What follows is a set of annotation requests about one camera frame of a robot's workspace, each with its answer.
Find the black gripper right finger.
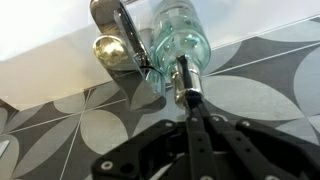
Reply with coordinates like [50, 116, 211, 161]
[197, 99, 320, 180]

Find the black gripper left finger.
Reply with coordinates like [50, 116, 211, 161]
[90, 96, 219, 180]

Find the clear glass pump bottle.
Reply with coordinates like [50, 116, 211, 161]
[149, 0, 213, 111]

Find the chrome faucet with flat lever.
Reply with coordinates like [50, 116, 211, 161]
[89, 0, 168, 114]

